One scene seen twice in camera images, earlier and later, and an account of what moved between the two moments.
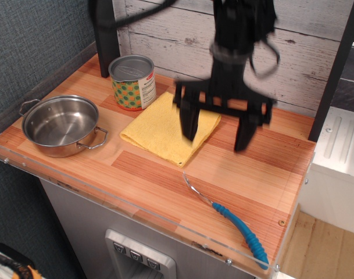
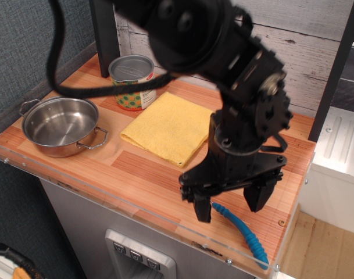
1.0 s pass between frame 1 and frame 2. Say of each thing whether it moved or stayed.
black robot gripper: moved
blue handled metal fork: stayed
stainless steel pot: stayed
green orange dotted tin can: stayed
